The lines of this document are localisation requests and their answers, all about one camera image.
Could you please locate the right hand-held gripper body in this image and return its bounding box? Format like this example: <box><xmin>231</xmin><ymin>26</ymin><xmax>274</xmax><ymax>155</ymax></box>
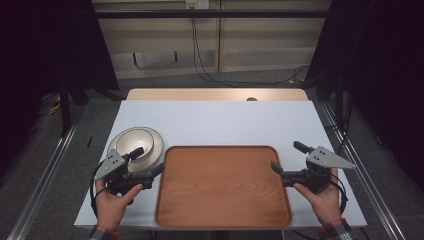
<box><xmin>282</xmin><ymin>145</ymin><xmax>356</xmax><ymax>195</ymax></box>

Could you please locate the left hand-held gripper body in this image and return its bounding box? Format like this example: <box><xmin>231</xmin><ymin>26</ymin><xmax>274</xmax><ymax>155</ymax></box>
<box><xmin>94</xmin><ymin>149</ymin><xmax>155</xmax><ymax>196</ymax></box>

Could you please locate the beige ceramic bowl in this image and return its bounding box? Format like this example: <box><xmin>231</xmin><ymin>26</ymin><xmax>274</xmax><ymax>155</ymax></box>
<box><xmin>115</xmin><ymin>128</ymin><xmax>155</xmax><ymax>161</ymax></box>

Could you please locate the person's left hand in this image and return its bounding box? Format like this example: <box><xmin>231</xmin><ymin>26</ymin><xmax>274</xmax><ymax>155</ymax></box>
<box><xmin>95</xmin><ymin>181</ymin><xmax>145</xmax><ymax>231</ymax></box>

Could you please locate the person's right hand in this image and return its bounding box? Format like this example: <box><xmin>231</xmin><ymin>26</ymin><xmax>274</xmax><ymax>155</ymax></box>
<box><xmin>293</xmin><ymin>168</ymin><xmax>343</xmax><ymax>226</ymax></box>

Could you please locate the wooden tray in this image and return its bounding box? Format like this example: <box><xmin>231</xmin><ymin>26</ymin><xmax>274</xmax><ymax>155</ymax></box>
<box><xmin>154</xmin><ymin>144</ymin><xmax>293</xmax><ymax>230</ymax></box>

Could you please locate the black metal stand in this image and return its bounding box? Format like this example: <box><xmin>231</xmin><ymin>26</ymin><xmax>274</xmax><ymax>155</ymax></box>
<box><xmin>58</xmin><ymin>78</ymin><xmax>73</xmax><ymax>136</ymax></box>

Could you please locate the white table mat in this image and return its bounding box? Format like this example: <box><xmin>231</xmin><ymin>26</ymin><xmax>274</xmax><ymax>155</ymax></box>
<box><xmin>73</xmin><ymin>99</ymin><xmax>368</xmax><ymax>230</ymax></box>

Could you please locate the wooden table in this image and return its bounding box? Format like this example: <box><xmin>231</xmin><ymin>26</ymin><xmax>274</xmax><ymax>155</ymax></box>
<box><xmin>125</xmin><ymin>87</ymin><xmax>310</xmax><ymax>102</ymax></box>

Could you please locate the dark curtain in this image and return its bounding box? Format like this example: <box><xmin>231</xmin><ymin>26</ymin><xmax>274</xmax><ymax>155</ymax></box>
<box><xmin>0</xmin><ymin>0</ymin><xmax>120</xmax><ymax>181</ymax></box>
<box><xmin>304</xmin><ymin>0</ymin><xmax>424</xmax><ymax>193</ymax></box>

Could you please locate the black horizontal metal bar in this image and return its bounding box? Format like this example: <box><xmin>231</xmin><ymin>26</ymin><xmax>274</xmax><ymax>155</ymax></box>
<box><xmin>94</xmin><ymin>9</ymin><xmax>332</xmax><ymax>20</ymax></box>

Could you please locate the left hand-held gripper black cable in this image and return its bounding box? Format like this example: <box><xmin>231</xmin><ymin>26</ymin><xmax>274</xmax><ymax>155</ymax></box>
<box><xmin>89</xmin><ymin>161</ymin><xmax>108</xmax><ymax>218</ymax></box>

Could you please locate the hand-held gripper black cable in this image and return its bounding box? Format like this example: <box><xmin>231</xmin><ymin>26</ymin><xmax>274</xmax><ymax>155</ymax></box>
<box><xmin>89</xmin><ymin>161</ymin><xmax>108</xmax><ymax>218</ymax></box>
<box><xmin>329</xmin><ymin>173</ymin><xmax>350</xmax><ymax>215</ymax></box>

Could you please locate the aluminium floor rail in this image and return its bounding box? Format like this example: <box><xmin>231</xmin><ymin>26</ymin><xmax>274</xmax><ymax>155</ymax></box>
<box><xmin>320</xmin><ymin>101</ymin><xmax>408</xmax><ymax>240</ymax></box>
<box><xmin>6</xmin><ymin>103</ymin><xmax>88</xmax><ymax>240</ymax></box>

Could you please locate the right hand-held gripper black cable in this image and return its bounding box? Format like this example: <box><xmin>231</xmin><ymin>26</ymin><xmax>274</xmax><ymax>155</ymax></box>
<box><xmin>329</xmin><ymin>173</ymin><xmax>350</xmax><ymax>215</ymax></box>

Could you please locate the yellow cable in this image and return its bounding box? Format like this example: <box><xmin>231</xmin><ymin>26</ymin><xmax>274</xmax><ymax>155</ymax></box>
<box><xmin>45</xmin><ymin>95</ymin><xmax>63</xmax><ymax>116</ymax></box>

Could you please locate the black wall cable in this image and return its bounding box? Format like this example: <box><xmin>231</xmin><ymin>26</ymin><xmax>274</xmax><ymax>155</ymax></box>
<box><xmin>189</xmin><ymin>15</ymin><xmax>311</xmax><ymax>86</ymax></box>

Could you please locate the wall power outlet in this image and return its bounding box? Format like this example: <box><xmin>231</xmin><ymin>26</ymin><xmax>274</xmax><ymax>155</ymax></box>
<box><xmin>185</xmin><ymin>0</ymin><xmax>211</xmax><ymax>10</ymax></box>

